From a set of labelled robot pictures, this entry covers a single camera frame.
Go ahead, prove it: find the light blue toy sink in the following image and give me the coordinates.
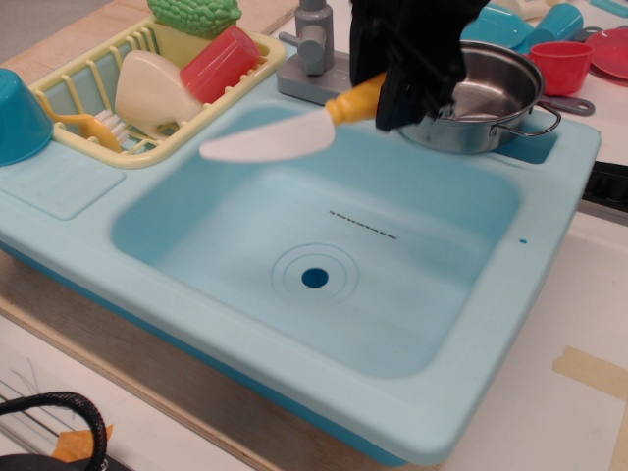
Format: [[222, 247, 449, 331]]
[[1, 78, 601, 464]]

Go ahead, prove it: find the beige masking tape strip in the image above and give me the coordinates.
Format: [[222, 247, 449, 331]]
[[552, 345, 627, 471]]

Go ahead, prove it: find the grey toy faucet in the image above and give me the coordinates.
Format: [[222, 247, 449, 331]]
[[276, 0, 351, 105]]

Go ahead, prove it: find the orange tape piece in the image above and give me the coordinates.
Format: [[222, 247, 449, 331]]
[[51, 430, 94, 463]]

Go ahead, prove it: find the teal plastic bowl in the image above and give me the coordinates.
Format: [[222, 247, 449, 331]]
[[1, 68, 53, 166]]

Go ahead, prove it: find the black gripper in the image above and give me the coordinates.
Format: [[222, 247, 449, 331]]
[[349, 0, 487, 131]]

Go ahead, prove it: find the orange dish brush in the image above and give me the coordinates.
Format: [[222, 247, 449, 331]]
[[34, 91, 129, 153]]

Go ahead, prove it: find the stainless steel pot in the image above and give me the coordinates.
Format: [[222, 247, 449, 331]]
[[399, 40, 562, 155]]

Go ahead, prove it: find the cream toy item top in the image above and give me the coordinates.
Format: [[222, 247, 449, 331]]
[[492, 0, 560, 21]]

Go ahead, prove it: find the cream plastic pitcher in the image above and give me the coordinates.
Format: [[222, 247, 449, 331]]
[[115, 50, 204, 139]]

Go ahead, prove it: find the red plastic cup on table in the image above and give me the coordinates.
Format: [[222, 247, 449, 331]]
[[527, 41, 593, 96]]

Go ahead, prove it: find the yellow handled toy knife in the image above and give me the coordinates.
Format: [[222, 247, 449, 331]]
[[199, 73, 386, 164]]

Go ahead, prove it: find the teal plastic cup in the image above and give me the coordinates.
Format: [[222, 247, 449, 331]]
[[513, 1, 584, 53]]

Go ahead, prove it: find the yellow dish drying rack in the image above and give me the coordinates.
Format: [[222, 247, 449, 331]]
[[29, 16, 287, 169]]

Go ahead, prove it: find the red plastic cup in rack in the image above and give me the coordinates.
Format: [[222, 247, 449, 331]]
[[180, 26, 261, 103]]

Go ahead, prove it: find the green bumpy toy vegetable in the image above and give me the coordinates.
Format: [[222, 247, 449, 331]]
[[147, 0, 242, 39]]

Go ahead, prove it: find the red plastic plate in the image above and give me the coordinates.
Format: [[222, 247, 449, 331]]
[[585, 28, 628, 79]]

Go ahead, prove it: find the grey utensil handle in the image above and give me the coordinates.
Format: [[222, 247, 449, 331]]
[[540, 95, 596, 117]]

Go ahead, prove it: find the black rail at right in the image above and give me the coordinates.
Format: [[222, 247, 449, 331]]
[[582, 161, 628, 213]]

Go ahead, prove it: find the black braided cable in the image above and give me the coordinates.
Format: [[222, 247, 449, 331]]
[[0, 391, 108, 471]]

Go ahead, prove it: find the teal plastic plate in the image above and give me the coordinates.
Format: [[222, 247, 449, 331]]
[[460, 3, 533, 48]]

